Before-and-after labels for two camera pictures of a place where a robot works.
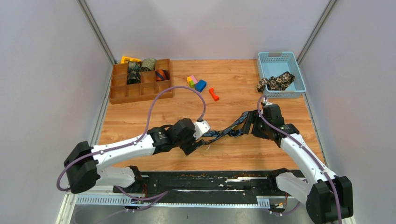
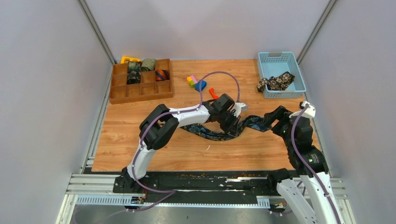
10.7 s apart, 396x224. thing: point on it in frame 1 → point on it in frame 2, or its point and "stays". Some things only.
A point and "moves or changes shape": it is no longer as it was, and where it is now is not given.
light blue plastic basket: [274, 64] stays
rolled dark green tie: [134, 67] stays
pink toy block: [194, 79] stays
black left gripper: [189, 147] → [235, 121]
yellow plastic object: [123, 58] stays
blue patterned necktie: [231, 130] moves or changes shape
